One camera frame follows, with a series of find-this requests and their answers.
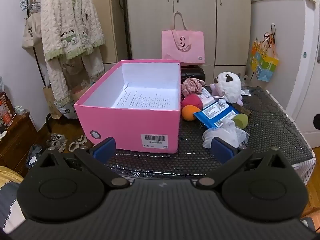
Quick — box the beige wardrobe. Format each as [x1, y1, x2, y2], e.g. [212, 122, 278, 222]
[125, 0, 252, 80]

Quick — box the printed paper sheet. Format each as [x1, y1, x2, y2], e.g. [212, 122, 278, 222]
[111, 82, 179, 110]

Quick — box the white panda plush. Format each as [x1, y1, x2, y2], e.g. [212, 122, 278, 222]
[214, 71, 242, 103]

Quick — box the pink tote bag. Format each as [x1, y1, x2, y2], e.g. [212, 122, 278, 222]
[161, 11, 206, 64]

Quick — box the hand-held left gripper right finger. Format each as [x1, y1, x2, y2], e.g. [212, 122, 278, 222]
[196, 137, 292, 189]

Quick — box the wooden nightstand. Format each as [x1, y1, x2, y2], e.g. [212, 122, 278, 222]
[0, 112, 38, 178]

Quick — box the green sponge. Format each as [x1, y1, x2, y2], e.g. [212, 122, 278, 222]
[232, 113, 249, 128]

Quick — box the narrow brown paper bag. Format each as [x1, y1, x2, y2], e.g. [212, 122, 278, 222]
[42, 85, 63, 119]

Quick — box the white plastic bag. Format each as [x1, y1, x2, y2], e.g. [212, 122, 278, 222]
[57, 100, 78, 119]

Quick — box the striped white cloth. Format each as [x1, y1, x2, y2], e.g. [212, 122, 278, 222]
[291, 155, 315, 180]

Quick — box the black suitcase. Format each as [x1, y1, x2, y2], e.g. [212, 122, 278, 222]
[180, 65, 206, 84]

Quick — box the pink cardboard box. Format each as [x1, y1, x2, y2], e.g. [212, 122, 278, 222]
[74, 59, 181, 153]

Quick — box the colourful hanging bag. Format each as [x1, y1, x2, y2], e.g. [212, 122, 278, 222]
[249, 24, 280, 82]

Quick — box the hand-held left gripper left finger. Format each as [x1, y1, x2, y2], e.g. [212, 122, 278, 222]
[37, 137, 130, 189]

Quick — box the blue wipes packet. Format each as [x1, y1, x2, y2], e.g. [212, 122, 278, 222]
[193, 99, 240, 130]

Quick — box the blue denim cloth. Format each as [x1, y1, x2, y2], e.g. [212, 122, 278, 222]
[26, 145, 43, 168]

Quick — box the pink floral cloth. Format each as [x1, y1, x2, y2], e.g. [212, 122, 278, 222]
[181, 78, 206, 98]

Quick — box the grey white bedding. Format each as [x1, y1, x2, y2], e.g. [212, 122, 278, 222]
[0, 180, 25, 233]

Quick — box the wide brown paper bag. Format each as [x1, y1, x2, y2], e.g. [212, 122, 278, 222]
[71, 80, 93, 105]

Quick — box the cream fluffy cardigan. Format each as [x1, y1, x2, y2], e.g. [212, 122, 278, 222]
[40, 0, 105, 61]

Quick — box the white door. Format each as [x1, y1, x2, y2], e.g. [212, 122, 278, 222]
[285, 0, 320, 133]

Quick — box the white mesh bath pouf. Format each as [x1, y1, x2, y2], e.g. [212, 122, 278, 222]
[202, 118, 248, 148]

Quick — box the beige canvas tote bag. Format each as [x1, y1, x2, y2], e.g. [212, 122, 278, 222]
[21, 0, 42, 49]

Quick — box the white wipes packet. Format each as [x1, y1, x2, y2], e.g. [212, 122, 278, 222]
[197, 87, 217, 109]

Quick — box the yellow blanket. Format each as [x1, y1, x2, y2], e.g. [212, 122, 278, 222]
[0, 165, 24, 198]

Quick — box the pink strawberry plush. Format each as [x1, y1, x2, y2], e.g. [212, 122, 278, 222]
[181, 94, 202, 110]

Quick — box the orange ball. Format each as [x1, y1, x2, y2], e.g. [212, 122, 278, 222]
[181, 105, 202, 121]

